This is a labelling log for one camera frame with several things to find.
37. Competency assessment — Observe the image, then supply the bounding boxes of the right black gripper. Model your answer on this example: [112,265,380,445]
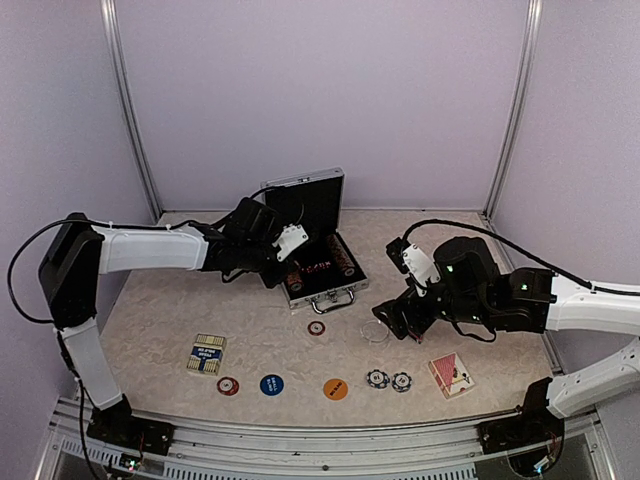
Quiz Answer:
[373,275,493,339]

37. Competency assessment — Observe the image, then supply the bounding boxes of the aluminium poker chip case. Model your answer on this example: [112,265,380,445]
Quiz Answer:
[261,167,369,315]

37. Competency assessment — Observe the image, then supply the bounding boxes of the red poker chip stack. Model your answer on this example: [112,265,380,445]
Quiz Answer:
[307,321,326,336]

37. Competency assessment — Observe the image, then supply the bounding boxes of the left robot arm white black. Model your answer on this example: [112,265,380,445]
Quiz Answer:
[38,197,309,445]

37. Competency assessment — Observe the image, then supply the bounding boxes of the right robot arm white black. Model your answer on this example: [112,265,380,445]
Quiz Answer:
[372,226,639,453]

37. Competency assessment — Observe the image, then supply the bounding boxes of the clear round dealer button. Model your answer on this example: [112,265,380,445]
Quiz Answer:
[360,320,389,344]

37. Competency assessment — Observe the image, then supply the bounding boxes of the chip row in case front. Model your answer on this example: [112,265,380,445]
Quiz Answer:
[286,269,304,292]

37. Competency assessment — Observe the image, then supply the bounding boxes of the chip row in case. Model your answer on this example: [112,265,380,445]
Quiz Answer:
[286,269,304,292]
[326,234,355,277]

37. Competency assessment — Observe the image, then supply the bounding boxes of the black dice row in case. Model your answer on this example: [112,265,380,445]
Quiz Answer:
[299,260,332,275]

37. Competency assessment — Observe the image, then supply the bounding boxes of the blue white poker chip stack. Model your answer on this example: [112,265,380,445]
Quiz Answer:
[366,369,390,389]

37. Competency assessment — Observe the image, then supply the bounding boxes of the chip row in case back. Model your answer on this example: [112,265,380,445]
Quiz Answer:
[326,234,355,277]

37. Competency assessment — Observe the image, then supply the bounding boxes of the red playing card deck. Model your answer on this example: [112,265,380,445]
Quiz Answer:
[428,352,475,399]

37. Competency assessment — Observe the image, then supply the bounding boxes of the orange big blind button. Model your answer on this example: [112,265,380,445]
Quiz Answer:
[323,378,349,401]

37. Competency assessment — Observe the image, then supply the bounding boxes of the blue playing card box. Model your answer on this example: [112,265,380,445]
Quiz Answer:
[186,334,227,375]

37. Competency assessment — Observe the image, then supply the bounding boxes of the blue small blind button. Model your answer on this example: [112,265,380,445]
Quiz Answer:
[260,374,284,396]

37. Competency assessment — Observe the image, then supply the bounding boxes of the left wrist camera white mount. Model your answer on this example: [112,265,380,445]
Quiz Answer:
[272,225,309,262]

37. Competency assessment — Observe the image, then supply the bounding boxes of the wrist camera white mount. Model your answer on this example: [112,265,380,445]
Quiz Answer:
[272,225,309,262]
[386,238,440,297]

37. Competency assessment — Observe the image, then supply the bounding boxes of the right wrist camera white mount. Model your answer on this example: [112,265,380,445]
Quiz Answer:
[386,238,440,297]

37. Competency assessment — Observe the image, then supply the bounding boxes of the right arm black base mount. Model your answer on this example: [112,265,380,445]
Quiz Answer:
[477,414,550,455]

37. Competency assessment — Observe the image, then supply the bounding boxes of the aluminium front rail frame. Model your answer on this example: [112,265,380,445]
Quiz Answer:
[34,394,616,480]

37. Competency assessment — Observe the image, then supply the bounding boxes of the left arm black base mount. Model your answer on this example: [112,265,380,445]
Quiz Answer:
[87,399,175,456]

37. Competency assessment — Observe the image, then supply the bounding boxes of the left aluminium corner post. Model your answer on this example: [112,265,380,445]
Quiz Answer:
[100,0,164,220]

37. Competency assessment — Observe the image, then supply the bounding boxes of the aluminium corner post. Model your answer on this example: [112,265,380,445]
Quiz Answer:
[483,0,543,222]
[100,0,164,220]

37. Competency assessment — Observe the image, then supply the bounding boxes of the right aluminium corner post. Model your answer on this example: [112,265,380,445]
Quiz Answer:
[483,0,543,222]

